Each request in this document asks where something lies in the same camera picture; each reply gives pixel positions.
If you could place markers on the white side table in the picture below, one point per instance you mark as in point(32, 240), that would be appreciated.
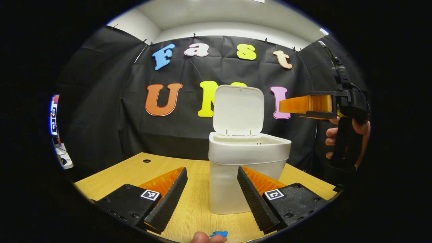
point(65, 162)

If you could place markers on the black backdrop cloth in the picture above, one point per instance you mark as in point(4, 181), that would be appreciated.
point(101, 118)

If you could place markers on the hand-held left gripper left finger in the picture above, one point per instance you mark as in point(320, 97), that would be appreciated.
point(170, 202)

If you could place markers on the wooden desktop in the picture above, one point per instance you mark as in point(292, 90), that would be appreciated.
point(195, 202)

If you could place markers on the white desktop garbage bin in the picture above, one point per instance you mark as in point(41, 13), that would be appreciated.
point(236, 111)

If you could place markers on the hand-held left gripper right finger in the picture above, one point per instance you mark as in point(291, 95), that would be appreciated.
point(254, 202)

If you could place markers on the computer monitor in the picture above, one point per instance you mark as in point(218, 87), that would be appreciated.
point(54, 114)

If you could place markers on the small ceiling light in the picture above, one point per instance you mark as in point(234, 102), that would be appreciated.
point(324, 31)

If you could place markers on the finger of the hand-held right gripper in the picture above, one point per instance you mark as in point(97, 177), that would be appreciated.
point(324, 116)

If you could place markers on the blue paper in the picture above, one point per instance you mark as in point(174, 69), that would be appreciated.
point(219, 233)

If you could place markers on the row of small cloth clips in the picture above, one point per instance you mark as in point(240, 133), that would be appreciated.
point(194, 35)

